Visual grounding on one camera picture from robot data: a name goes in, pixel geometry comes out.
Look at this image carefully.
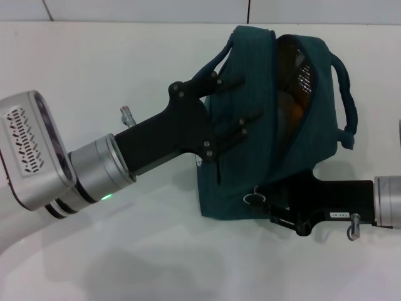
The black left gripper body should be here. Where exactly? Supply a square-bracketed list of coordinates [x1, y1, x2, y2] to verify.
[114, 80, 220, 176]

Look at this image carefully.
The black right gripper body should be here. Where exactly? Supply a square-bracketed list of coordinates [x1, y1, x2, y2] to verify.
[259, 171, 377, 238]

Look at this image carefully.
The dark teal fabric bag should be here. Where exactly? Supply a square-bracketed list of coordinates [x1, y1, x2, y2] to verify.
[190, 24, 358, 222]

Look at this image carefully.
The orange pear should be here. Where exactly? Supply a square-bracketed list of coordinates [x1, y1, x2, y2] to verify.
[276, 90, 305, 132]

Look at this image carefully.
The black cable with silver plug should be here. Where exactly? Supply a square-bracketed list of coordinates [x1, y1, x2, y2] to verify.
[346, 213, 362, 241]
[119, 106, 137, 129]

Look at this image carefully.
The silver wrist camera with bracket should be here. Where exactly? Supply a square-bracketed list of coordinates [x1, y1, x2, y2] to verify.
[0, 90, 78, 211]

